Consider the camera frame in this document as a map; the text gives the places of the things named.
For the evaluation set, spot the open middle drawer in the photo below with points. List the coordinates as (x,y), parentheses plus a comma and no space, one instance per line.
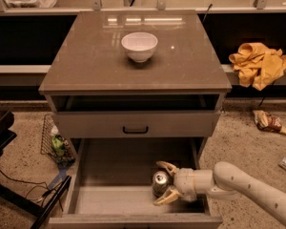
(111,187)

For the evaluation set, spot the wire mesh basket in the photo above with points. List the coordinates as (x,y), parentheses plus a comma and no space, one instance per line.
(48,132)

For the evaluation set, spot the blue tape strip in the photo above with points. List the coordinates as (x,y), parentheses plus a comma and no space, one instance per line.
(62,174)

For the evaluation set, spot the grey top drawer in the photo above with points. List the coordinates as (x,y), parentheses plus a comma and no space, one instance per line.
(161,124)

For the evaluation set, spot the white ceramic bowl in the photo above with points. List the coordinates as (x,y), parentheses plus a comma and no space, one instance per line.
(139,46)

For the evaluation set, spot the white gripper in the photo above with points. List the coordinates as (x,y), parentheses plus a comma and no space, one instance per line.
(185,180)

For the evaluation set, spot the black drawer handle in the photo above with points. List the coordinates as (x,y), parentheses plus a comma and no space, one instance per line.
(141,131)

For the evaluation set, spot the yellow crumpled cloth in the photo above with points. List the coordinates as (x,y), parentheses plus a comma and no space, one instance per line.
(257,65)

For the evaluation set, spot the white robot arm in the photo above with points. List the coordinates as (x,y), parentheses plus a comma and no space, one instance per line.
(222,182)

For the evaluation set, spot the green bag in basket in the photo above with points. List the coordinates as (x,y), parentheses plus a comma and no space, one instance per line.
(57,144)

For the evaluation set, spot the brown snack bag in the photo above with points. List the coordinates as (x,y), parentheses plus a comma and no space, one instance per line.
(268,123)

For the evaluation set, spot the grey drawer cabinet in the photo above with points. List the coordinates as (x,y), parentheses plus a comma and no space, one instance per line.
(92,73)

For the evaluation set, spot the silver green 7up can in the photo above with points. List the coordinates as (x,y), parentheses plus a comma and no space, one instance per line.
(160,184)

